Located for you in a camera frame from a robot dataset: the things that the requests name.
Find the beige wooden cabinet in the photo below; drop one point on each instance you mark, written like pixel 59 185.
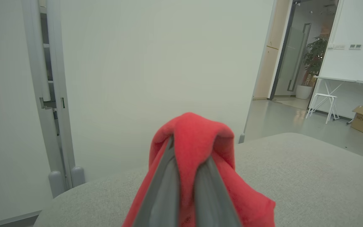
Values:
pixel 271 53

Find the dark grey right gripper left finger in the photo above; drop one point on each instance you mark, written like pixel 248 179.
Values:
pixel 161 198

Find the white folding table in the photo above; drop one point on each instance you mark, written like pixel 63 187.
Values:
pixel 351 86

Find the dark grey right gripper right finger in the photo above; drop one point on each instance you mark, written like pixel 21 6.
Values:
pixel 214 198

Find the white stool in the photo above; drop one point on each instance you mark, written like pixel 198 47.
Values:
pixel 324 104

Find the white wall switch panel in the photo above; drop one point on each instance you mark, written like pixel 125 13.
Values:
pixel 339 46
pixel 355 46

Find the red cloth garment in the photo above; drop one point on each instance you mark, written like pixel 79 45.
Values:
pixel 197 142

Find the light grey fabric sofa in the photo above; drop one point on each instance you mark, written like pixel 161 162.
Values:
pixel 307 183

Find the potted green plant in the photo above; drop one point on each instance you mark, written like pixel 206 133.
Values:
pixel 314 61

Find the white partition panel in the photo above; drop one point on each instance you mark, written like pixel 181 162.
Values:
pixel 156 78
pixel 9 110

